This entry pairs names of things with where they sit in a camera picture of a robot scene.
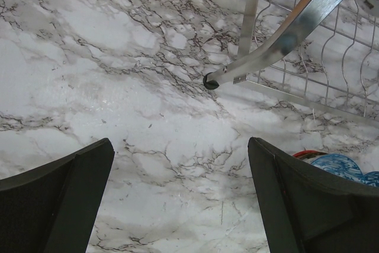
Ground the steel two-tier dish rack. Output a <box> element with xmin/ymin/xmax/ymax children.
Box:
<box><xmin>203</xmin><ymin>0</ymin><xmax>378</xmax><ymax>121</ymax></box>

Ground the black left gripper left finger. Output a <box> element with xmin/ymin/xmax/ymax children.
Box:
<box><xmin>1</xmin><ymin>138</ymin><xmax>115</xmax><ymax>252</ymax></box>

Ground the blue floral patterned bowl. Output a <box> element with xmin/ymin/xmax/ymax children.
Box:
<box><xmin>311</xmin><ymin>153</ymin><xmax>364</xmax><ymax>182</ymax></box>

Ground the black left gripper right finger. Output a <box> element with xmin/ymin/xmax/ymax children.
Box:
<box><xmin>248</xmin><ymin>137</ymin><xmax>378</xmax><ymax>252</ymax></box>

